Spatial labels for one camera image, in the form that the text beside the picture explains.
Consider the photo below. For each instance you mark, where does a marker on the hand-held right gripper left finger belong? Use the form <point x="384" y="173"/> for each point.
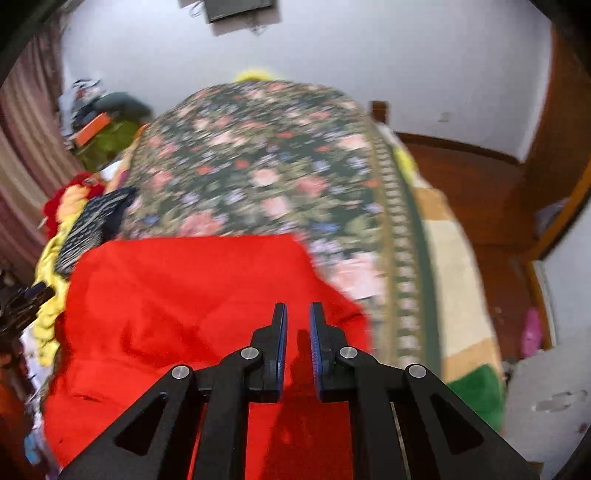
<point x="278" y="355"/>

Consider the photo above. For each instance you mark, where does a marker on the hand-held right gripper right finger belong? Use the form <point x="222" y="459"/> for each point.
<point x="317" y="355"/>

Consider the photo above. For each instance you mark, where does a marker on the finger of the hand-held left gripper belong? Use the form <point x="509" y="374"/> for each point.
<point x="23" y="307"/>

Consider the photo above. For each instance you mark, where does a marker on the red zip jacket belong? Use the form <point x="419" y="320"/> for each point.
<point x="184" y="300"/>

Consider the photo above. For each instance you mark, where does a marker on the grey clothes pile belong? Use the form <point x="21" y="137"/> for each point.
<point x="92" y="101"/>

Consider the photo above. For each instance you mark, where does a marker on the yellow fleece cloth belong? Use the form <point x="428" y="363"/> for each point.
<point x="51" y="295"/>

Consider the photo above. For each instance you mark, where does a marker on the dark polka-dot cloth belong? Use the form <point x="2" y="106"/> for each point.
<point x="94" y="221"/>

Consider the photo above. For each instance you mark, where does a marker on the red plush cloth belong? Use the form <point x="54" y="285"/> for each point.
<point x="69" y="198"/>

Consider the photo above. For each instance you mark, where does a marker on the striped brown curtain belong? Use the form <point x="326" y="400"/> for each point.
<point x="27" y="157"/>

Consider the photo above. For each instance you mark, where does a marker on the beige green striped blanket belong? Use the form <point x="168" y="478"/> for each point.
<point x="461" y="286"/>

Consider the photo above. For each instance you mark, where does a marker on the green patterned cloth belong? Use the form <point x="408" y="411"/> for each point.
<point x="108" y="145"/>

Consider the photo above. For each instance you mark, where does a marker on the floral bedspread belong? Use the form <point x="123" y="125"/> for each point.
<point x="268" y="166"/>

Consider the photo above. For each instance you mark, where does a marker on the orange box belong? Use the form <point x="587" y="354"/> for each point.
<point x="92" y="128"/>

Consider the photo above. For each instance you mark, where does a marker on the pink item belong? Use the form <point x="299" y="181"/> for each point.
<point x="531" y="332"/>

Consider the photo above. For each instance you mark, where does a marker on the white board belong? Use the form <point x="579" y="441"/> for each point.
<point x="545" y="401"/>

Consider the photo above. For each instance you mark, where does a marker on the wooden bedpost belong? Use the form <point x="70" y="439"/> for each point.
<point x="379" y="110"/>

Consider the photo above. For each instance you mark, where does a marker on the yellow fluffy item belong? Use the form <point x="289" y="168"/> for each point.
<point x="254" y="74"/>

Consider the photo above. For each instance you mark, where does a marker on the brown wooden door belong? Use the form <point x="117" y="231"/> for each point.
<point x="561" y="110"/>

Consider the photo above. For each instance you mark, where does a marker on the small black wall monitor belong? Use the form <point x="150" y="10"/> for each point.
<point x="238" y="9"/>

